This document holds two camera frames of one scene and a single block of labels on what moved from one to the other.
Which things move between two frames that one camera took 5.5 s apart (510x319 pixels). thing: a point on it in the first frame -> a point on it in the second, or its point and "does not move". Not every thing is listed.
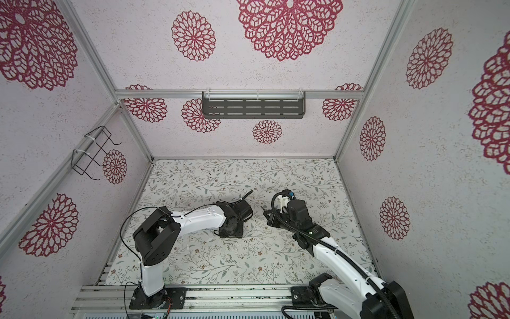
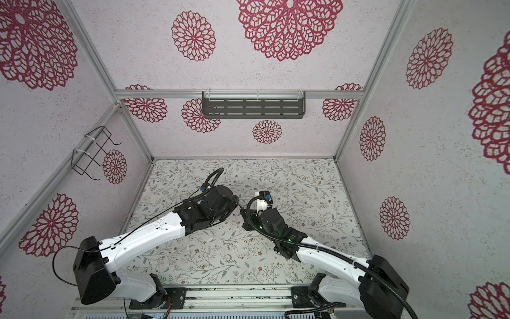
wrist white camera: [284, 200] -> [262, 204]
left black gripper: [239, 234] -> [234, 204]
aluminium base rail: [240, 300] does not move
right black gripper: [273, 220] -> [250, 220]
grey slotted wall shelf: [253, 105] does not move
